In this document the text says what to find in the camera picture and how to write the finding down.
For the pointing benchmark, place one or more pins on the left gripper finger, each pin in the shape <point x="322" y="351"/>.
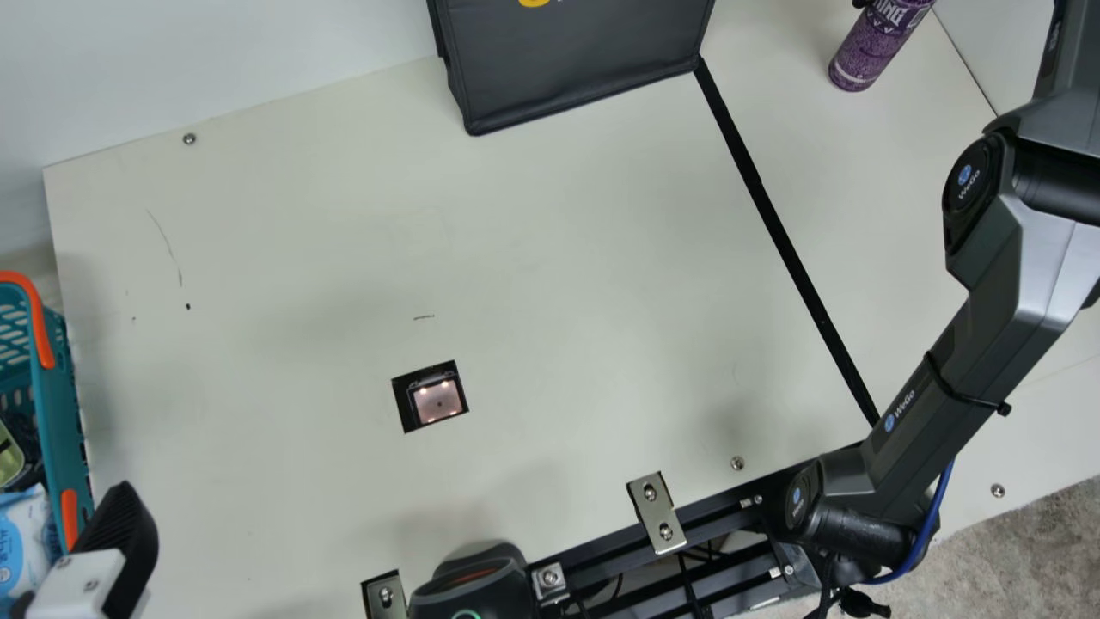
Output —
<point x="116" y="533"/>

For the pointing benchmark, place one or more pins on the purple can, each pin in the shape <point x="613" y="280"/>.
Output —
<point x="872" y="52"/>

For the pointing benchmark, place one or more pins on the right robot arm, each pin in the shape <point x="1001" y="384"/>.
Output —
<point x="997" y="292"/>

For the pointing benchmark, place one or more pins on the teal shopping basket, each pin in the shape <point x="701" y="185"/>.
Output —
<point x="43" y="404"/>

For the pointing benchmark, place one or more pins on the white blue wipes packet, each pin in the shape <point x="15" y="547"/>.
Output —
<point x="21" y="542"/>

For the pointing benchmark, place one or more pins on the rectangular tin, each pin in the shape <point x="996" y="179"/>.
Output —
<point x="7" y="460"/>

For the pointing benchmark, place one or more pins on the small square scanner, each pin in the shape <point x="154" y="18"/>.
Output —
<point x="434" y="401"/>

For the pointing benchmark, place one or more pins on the black device with green light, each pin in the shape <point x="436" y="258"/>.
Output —
<point x="473" y="585"/>

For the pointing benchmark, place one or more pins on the dark grey bag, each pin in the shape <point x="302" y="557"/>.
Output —
<point x="576" y="52"/>

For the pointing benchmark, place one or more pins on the black strip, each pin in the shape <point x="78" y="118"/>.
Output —
<point x="778" y="232"/>

